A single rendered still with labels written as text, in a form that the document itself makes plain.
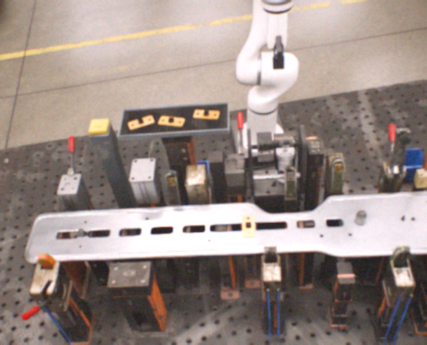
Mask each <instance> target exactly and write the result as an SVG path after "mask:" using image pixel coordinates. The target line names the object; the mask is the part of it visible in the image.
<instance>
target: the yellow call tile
mask: <svg viewBox="0 0 427 345"><path fill-rule="evenodd" d="M108 124H109V120H108V119H97V120H92V121H91V126H90V129H89V134H103V133H106V131H107V128H108Z"/></svg>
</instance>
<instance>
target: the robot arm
mask: <svg viewBox="0 0 427 345"><path fill-rule="evenodd" d="M294 2H295V0H252V26H251V30H250V33H249V36H248V38H247V41H246V44H245V46H244V47H243V49H242V51H241V52H240V54H239V57H238V58H237V61H236V64H235V67H234V76H235V77H236V79H237V80H238V81H239V82H240V83H241V84H244V85H247V86H254V87H253V88H251V89H250V91H249V93H248V96H247V123H246V124H244V129H243V140H244V147H245V148H246V149H247V129H251V141H252V144H257V133H260V132H272V140H274V134H283V131H282V129H281V127H280V126H279V125H278V124H277V110H278V103H279V98H280V96H281V95H283V94H284V93H285V92H286V91H287V90H288V89H289V88H291V87H292V86H293V84H294V83H295V82H296V80H297V78H298V76H299V70H300V66H299V62H298V60H297V58H296V57H295V56H294V55H292V54H290V53H286V52H283V48H285V47H286V40H287V28H288V11H290V10H291V8H292V7H293V5H294ZM266 43H267V46H268V48H269V49H272V50H273V52H259V51H260V48H261V47H262V46H263V45H265V44H266ZM275 50H277V52H275Z"/></svg>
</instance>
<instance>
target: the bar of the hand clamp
mask: <svg viewBox="0 0 427 345"><path fill-rule="evenodd" d="M410 141H411V139H410V130H409V128H407V129H401V128H399V129H396V130H395V137H394V142H393V147H392V155H391V160H390V178H392V175H393V171H394V166H395V165H399V168H398V169H399V170H400V172H399V173H398V175H399V178H401V177H402V174H403V168H404V164H405V157H406V152H407V148H408V144H409V143H410Z"/></svg>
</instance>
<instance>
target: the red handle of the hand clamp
mask: <svg viewBox="0 0 427 345"><path fill-rule="evenodd" d="M387 129H388V137H389V142H390V150H391V155H392V147H393V142H394V137H395V125H393V124H389V126H387ZM399 172H400V170H399V169H398V165H395V166H394V171H393V173H394V174H395V173H399Z"/></svg>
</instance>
